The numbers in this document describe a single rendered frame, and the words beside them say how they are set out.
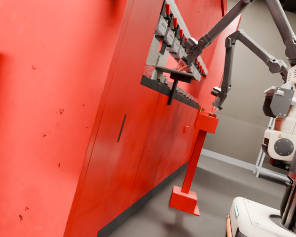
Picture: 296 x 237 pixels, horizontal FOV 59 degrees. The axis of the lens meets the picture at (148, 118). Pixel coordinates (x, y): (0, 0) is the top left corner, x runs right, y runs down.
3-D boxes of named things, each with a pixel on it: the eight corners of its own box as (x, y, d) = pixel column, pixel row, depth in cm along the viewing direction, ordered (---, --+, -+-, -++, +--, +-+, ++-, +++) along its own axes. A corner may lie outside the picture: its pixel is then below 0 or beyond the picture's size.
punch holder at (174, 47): (173, 47, 188) (179, 25, 187) (161, 45, 191) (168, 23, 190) (177, 53, 202) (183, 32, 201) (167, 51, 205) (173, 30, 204)
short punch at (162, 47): (159, 54, 176) (163, 40, 175) (156, 53, 176) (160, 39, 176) (162, 58, 185) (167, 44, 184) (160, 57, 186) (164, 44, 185)
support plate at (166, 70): (193, 75, 164) (193, 74, 164) (154, 66, 172) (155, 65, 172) (197, 80, 181) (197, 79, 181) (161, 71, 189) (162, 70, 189)
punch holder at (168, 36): (166, 39, 169) (173, 13, 168) (154, 36, 172) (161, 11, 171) (171, 45, 183) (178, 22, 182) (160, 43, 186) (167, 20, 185)
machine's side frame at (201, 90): (194, 168, 385) (241, 13, 369) (141, 149, 410) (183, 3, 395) (196, 165, 408) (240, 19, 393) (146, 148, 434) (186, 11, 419)
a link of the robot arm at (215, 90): (226, 89, 208) (230, 86, 214) (213, 82, 213) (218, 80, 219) (221, 101, 215) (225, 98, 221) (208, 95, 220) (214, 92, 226)
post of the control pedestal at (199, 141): (188, 194, 215) (207, 131, 212) (181, 192, 216) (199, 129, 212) (187, 192, 221) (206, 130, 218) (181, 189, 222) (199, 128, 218)
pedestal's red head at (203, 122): (214, 133, 204) (221, 111, 203) (194, 128, 206) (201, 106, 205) (211, 131, 224) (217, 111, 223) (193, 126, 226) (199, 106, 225)
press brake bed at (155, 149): (59, 280, 102) (117, 73, 97) (18, 256, 109) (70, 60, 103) (187, 166, 388) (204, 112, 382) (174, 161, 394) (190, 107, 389)
